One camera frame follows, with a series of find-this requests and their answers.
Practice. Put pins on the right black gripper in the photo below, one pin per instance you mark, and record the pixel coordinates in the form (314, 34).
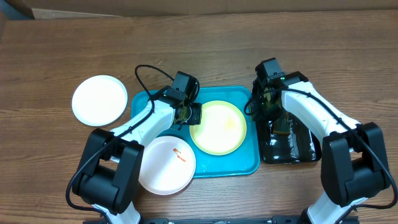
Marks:
(280, 127)

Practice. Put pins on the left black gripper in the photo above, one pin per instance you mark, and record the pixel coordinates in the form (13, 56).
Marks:
(196, 119)

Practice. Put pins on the green yellow sponge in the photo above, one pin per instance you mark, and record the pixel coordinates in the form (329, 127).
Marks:
(281, 126)

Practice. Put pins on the yellow plate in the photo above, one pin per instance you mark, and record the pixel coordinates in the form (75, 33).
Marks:
(222, 129)

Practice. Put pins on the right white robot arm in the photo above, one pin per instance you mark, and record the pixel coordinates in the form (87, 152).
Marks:
(354, 161)

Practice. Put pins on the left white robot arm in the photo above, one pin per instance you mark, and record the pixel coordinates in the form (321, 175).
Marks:
(108, 172)

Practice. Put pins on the black water tray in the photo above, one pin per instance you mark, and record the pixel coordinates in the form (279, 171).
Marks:
(299, 146)

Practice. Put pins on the teal plastic tray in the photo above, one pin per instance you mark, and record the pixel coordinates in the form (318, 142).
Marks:
(243, 161)

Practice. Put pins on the white plate with stain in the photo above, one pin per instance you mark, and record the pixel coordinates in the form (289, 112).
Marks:
(168, 165)

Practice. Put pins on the brown cardboard panel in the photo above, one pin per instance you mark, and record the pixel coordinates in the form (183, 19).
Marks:
(196, 7)

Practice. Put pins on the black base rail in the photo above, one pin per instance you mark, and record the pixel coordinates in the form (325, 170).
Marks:
(274, 220)

